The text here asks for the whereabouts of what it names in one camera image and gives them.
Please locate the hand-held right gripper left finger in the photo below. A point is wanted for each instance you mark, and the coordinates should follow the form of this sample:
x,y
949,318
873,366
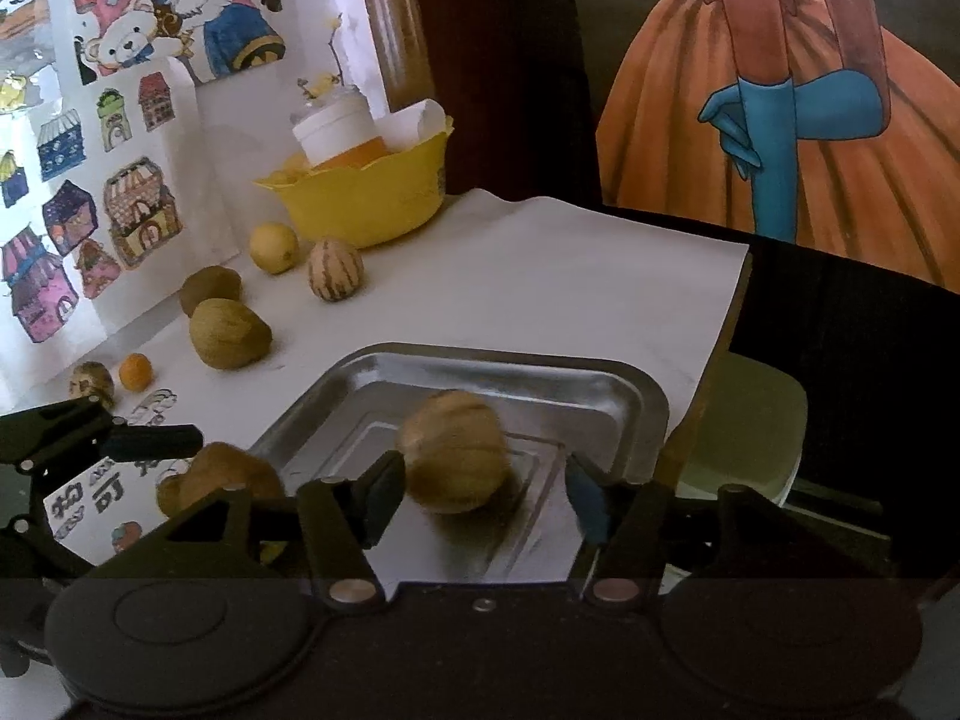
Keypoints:
x,y
382,499

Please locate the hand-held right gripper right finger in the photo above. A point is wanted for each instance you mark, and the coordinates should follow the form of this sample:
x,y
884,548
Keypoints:
x,y
589,506

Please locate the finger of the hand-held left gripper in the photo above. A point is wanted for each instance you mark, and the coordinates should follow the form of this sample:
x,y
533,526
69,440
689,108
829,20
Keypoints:
x,y
45,547
157,441

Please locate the brown kiwi fruit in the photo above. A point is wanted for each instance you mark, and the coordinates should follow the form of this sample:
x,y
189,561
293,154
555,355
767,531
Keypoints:
x,y
214,283
225,472

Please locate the tan round melon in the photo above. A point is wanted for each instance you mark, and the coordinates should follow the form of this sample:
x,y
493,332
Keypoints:
x,y
454,454

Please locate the metal tray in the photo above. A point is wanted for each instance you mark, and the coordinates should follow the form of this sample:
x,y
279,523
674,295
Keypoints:
x,y
600,397

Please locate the large olive kiwi fruit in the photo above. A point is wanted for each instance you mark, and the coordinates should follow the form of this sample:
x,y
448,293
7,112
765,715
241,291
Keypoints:
x,y
229,334

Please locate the striped melon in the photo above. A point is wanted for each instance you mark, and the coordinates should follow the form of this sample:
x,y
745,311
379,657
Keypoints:
x,y
335,270

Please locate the small brown fruit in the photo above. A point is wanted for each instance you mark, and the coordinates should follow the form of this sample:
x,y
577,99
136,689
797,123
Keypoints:
x,y
169,496

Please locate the small orange fruit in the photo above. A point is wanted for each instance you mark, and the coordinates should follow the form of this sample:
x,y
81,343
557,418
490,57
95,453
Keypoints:
x,y
136,373

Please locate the small walnut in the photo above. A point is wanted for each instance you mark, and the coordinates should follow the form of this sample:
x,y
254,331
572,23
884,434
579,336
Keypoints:
x,y
90,381

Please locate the pale green chair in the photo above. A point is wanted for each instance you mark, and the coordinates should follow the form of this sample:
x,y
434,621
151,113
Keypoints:
x,y
750,420

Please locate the yellow lemon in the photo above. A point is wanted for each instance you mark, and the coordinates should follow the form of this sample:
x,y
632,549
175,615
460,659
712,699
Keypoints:
x,y
274,247

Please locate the white paper table cover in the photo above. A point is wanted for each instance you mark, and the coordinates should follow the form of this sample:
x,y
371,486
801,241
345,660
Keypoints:
x,y
562,277

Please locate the house drawings poster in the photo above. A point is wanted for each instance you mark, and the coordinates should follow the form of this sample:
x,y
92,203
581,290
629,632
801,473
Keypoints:
x,y
67,217

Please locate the yellow plastic bowl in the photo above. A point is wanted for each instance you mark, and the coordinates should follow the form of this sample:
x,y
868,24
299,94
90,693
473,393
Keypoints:
x,y
360,202

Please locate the small yellow fruit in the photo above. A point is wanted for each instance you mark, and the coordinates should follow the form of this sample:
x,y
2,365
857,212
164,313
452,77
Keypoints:
x,y
289,172

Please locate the white lidded orange jar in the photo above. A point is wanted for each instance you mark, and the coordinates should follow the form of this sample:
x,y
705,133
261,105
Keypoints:
x,y
334,127

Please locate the white paper roll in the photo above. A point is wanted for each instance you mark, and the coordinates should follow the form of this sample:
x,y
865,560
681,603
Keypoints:
x,y
412,127

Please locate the yellow flower sprig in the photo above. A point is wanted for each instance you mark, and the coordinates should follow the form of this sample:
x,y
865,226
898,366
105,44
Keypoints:
x,y
324,86

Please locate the cartoon room poster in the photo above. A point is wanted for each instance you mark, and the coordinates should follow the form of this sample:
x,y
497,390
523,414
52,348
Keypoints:
x,y
34,45

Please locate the cartoon bear poster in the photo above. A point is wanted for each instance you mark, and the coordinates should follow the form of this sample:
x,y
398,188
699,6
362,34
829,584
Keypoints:
x,y
172,7

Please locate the orange dress wall poster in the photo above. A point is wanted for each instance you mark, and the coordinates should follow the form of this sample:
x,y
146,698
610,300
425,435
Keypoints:
x,y
675,127

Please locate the brown wooden door frame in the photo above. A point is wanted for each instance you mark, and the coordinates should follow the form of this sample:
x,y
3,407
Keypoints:
x,y
382,15

